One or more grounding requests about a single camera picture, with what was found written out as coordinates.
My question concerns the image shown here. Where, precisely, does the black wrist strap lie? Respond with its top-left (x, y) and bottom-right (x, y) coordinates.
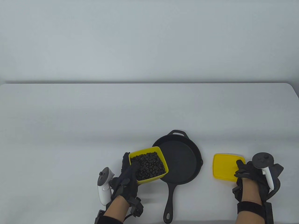
top-left (102, 215), bottom-right (124, 224)
top-left (237, 201), bottom-right (264, 215)

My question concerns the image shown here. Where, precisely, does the black right wrist strap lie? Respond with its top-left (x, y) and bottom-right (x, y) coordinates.
top-left (237, 201), bottom-right (264, 215)

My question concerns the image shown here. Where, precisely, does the white and black left controller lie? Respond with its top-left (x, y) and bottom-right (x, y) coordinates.
top-left (97, 167), bottom-right (115, 206)

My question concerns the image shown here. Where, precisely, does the person's left forearm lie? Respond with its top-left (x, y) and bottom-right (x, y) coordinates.
top-left (103, 195), bottom-right (130, 224)

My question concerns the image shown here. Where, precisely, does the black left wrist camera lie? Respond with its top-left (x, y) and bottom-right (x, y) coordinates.
top-left (94, 210), bottom-right (106, 224)

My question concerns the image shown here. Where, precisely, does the person's left hand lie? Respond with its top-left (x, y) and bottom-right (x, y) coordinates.
top-left (110, 152), bottom-right (140, 206)

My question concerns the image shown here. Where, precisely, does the person's right hand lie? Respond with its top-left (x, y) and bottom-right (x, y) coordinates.
top-left (232, 160), bottom-right (271, 201)

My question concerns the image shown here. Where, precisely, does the yellow plastic lid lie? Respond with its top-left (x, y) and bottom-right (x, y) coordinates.
top-left (213, 153), bottom-right (246, 182)

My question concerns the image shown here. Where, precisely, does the black glove sensor module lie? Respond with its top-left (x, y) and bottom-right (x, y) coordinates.
top-left (232, 181), bottom-right (243, 201)
top-left (128, 197), bottom-right (144, 218)

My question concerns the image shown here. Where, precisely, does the black left glove sensor module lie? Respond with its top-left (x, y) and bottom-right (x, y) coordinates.
top-left (128, 197), bottom-right (144, 218)

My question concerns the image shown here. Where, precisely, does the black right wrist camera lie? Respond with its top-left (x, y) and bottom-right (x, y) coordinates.
top-left (262, 202), bottom-right (274, 224)

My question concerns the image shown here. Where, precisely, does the black cast iron frying pan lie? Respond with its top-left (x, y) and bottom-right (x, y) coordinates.
top-left (152, 130), bottom-right (203, 224)

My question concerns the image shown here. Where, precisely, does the black right glove sensor module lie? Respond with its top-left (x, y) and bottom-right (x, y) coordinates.
top-left (232, 181), bottom-right (243, 201)

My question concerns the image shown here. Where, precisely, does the black left wrist strap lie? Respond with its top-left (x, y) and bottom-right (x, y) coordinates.
top-left (102, 215), bottom-right (124, 224)

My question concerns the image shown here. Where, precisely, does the white and black controller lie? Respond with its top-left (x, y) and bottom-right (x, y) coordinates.
top-left (252, 152), bottom-right (284, 200)
top-left (97, 167), bottom-right (115, 206)

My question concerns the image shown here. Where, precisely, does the white and black right controller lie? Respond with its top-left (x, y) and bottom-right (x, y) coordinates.
top-left (252, 152), bottom-right (284, 200)

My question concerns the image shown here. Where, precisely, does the yellow plastic container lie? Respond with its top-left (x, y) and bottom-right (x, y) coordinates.
top-left (128, 146), bottom-right (169, 185)

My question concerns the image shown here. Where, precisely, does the person's right forearm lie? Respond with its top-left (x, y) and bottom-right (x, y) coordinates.
top-left (238, 178), bottom-right (265, 224)

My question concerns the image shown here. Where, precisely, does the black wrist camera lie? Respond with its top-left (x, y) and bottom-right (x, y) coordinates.
top-left (262, 202), bottom-right (274, 224)
top-left (94, 210), bottom-right (106, 224)

